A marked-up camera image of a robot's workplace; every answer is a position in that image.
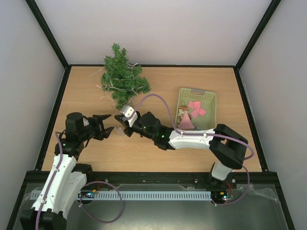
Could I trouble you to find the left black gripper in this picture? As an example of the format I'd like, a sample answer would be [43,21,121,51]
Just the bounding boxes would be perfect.
[80,114,114,141]

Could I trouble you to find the clear plastic battery box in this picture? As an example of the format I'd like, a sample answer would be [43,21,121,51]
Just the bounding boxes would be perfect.
[114,126,125,136]

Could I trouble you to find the clear string light garland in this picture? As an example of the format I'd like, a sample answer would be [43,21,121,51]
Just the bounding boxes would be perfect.
[90,62,149,108]

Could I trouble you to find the small green christmas tree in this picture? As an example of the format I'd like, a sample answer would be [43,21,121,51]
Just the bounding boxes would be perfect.
[100,43,152,111]

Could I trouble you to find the green perforated plastic basket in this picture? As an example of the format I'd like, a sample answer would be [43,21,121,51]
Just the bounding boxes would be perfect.
[175,88,216,130]

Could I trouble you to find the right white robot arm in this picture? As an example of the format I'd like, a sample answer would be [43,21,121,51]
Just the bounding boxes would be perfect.
[115,111,248,188]

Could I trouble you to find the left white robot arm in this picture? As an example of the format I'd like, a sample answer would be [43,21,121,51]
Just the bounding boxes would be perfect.
[20,112,113,230]

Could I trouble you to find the pink fabric triangle ornament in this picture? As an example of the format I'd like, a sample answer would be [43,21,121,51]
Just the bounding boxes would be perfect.
[178,113,194,130]

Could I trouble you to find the silver star ornament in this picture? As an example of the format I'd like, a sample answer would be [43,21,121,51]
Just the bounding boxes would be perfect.
[192,124,203,131]

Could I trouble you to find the pink fabric bow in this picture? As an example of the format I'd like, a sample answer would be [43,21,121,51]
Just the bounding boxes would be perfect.
[188,101,207,118]

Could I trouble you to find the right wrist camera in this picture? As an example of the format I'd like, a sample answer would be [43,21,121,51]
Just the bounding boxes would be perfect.
[120,105,138,127]

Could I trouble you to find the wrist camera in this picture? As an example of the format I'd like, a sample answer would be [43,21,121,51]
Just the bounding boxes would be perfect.
[120,105,138,127]
[83,117,90,127]

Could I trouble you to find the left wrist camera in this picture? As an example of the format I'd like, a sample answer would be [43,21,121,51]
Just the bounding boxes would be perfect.
[83,117,90,127]

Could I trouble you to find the purple cable loop front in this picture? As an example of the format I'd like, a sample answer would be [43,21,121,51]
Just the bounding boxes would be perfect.
[78,181,123,224]

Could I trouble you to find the white slotted cable duct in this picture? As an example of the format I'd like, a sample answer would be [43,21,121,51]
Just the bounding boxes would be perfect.
[28,186,212,201]

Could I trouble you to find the black aluminium front rail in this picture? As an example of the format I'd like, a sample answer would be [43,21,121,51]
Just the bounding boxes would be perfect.
[24,171,276,185]

